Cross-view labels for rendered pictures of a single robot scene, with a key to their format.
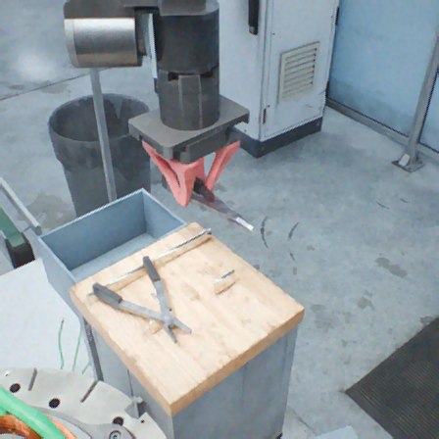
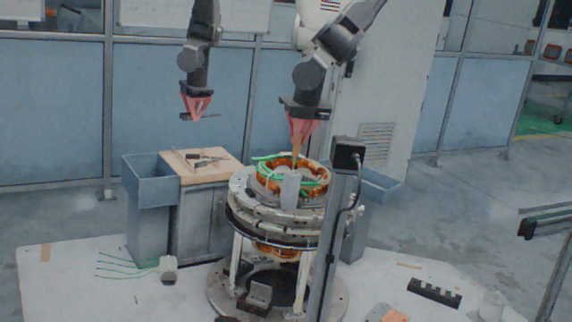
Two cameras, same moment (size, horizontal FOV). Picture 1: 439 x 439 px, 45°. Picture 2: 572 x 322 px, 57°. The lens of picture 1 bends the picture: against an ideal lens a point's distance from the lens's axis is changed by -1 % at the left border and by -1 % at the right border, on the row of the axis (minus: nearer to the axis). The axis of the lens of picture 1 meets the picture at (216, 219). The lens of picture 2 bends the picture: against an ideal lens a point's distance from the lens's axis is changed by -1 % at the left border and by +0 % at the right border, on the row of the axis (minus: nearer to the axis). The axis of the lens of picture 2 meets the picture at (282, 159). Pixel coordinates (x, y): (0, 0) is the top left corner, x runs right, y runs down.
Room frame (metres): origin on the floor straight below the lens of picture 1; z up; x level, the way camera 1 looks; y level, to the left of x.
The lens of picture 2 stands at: (0.04, 1.38, 1.62)
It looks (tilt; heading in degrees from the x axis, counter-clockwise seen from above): 21 degrees down; 277
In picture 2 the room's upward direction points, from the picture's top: 8 degrees clockwise
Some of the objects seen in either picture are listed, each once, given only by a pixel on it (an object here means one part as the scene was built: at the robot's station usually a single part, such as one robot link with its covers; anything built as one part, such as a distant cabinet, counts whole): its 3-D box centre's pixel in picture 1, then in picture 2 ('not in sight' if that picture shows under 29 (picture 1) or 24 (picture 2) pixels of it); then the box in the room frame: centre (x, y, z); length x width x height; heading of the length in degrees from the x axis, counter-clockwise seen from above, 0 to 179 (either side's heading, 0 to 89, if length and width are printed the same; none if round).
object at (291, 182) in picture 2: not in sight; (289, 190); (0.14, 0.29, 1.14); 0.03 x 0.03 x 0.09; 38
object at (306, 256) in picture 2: not in sight; (301, 280); (0.08, 0.29, 0.91); 0.02 x 0.02 x 0.21
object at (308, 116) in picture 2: not in sight; (298, 124); (0.14, 0.30, 1.30); 0.07 x 0.07 x 0.09; 29
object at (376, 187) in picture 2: not in sight; (350, 214); (-0.02, -0.10, 0.92); 0.25 x 0.11 x 0.28; 148
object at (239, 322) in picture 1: (184, 304); (202, 164); (0.42, 0.04, 1.05); 0.20 x 0.19 x 0.02; 40
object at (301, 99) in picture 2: not in sight; (307, 93); (0.13, 0.30, 1.37); 0.10 x 0.07 x 0.07; 29
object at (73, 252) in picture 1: (124, 303); (147, 212); (0.54, 0.14, 0.92); 0.17 x 0.11 x 0.28; 130
